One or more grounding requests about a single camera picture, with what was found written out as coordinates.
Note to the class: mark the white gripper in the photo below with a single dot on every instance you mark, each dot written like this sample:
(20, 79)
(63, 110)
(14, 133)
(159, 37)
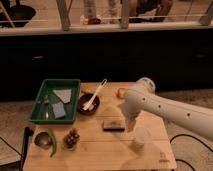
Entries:
(130, 123)

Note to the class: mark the black whiteboard eraser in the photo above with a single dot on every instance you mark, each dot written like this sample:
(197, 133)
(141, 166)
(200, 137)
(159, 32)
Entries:
(113, 125)

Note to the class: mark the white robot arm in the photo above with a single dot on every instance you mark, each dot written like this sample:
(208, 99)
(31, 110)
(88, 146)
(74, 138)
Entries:
(141, 97)

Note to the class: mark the clear plastic cup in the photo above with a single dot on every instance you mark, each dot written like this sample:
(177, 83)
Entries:
(141, 136)

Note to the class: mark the small yellow bread piece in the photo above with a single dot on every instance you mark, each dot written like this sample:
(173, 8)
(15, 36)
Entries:
(121, 92)

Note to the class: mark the pine cone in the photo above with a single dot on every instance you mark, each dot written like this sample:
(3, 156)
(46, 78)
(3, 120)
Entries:
(71, 139)

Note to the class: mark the grey square sponge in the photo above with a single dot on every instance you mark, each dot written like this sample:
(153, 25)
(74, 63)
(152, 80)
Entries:
(58, 110)

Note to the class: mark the green plastic tray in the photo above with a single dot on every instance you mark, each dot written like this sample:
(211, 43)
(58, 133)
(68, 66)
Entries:
(43, 114)

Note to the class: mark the small metal clip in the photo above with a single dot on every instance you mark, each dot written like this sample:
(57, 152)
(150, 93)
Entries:
(45, 100)

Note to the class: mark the small metal bowl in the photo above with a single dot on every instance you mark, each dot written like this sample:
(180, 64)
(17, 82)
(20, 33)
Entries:
(43, 140)

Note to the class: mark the black clamp stand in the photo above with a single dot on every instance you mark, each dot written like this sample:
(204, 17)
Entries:
(27, 134)

